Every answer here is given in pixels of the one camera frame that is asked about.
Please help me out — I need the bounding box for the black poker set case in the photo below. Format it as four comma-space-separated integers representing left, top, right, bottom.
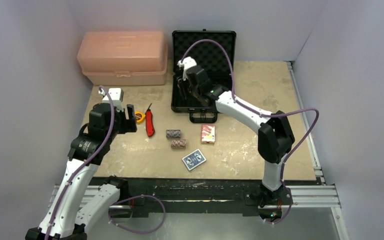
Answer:
171, 29, 237, 124

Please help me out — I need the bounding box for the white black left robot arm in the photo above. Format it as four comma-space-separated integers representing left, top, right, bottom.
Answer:
25, 103, 137, 240

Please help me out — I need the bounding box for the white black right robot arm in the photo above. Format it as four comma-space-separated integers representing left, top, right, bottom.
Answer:
178, 63, 295, 204

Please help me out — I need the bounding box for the yellow tape measure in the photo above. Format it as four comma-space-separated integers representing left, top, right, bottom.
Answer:
134, 111, 146, 124

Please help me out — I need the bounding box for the red folding utility knife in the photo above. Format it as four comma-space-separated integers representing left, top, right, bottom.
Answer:
145, 103, 155, 137

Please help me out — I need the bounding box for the red playing card deck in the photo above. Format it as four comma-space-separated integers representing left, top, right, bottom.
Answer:
200, 124, 216, 144

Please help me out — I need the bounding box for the pink translucent plastic toolbox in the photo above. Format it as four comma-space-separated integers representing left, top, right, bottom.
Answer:
76, 31, 169, 86

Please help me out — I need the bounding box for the blue playing card deck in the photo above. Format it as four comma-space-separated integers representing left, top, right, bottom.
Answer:
181, 149, 207, 171

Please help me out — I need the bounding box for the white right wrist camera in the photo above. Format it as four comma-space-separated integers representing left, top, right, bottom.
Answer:
177, 56, 197, 81

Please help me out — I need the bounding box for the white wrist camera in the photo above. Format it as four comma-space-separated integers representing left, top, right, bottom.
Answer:
177, 56, 197, 81
99, 88, 125, 112

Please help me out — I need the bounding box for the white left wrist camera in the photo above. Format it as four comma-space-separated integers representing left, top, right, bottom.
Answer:
99, 88, 125, 112

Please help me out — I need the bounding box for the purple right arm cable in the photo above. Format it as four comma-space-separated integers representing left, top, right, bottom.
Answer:
178, 39, 320, 226

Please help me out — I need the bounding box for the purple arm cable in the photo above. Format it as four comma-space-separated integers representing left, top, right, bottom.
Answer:
42, 85, 166, 240
178, 39, 320, 226

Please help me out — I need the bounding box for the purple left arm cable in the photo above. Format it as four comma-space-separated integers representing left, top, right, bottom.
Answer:
42, 85, 166, 240

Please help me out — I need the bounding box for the black aluminium base frame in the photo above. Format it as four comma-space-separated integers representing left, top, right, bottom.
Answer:
51, 176, 342, 220

